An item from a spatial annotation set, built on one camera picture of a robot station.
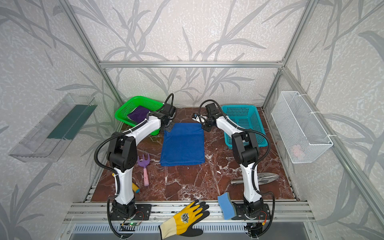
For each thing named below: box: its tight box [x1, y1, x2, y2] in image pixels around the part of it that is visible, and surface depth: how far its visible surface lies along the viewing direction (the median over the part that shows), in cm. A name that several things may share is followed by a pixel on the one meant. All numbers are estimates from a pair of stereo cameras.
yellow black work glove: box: [159, 199, 210, 240], surface depth 71 cm
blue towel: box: [159, 122, 205, 167], surface depth 98 cm
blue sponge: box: [217, 192, 237, 220], surface depth 74 cm
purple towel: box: [127, 105, 151, 124], surface depth 114 cm
